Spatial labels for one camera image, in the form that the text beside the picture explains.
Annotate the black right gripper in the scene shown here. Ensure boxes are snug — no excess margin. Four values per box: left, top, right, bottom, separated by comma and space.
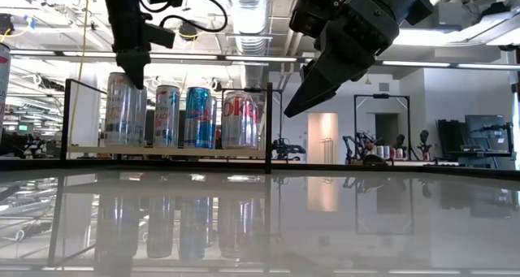
284, 0, 399, 119

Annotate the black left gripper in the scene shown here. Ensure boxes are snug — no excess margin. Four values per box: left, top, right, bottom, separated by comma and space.
101, 0, 176, 89

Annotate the white Celsius can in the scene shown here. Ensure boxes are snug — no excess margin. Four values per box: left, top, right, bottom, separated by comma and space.
153, 84, 181, 149
0, 42, 12, 136

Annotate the silver Diet Coke can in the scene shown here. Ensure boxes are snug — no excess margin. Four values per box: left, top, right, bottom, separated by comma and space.
221, 90, 260, 150

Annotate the long ceiling light strip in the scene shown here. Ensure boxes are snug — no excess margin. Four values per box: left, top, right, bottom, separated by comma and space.
10, 51, 520, 71

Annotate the black ceiling fixture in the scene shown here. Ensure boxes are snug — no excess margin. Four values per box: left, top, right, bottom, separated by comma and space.
0, 13, 15, 37

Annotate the dark desk monitor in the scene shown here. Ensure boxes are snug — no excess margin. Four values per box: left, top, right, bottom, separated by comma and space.
465, 115, 505, 141

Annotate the black ceiling camera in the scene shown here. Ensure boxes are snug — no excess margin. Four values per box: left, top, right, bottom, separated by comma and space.
178, 19, 199, 41

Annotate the black wire frame tray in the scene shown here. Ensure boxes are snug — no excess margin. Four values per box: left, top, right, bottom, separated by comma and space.
60, 78, 273, 175

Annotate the silver ventilation duct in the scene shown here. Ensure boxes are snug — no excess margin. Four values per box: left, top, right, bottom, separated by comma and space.
226, 0, 281, 89

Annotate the black aluminium table frame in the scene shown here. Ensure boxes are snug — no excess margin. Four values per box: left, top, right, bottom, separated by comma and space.
0, 158, 520, 181

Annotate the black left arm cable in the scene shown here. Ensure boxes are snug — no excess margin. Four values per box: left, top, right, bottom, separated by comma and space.
158, 0, 229, 33

